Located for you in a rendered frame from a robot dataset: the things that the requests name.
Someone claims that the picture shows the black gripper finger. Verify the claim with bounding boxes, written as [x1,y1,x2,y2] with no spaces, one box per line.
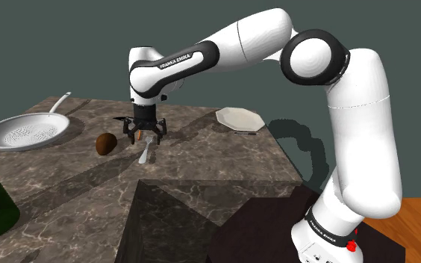
[122,117,141,146]
[148,117,168,146]

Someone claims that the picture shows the brown kiwi fruit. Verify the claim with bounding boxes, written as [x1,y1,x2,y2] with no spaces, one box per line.
[95,132,119,157]

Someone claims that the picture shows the white octagonal plate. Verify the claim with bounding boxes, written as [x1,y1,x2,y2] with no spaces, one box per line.
[215,106,266,133]

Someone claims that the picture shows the white frying pan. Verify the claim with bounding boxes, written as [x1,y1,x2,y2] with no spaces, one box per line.
[0,91,72,152]

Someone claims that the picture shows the dark robot stand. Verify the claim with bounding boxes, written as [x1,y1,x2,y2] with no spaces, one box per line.
[205,183,407,263]

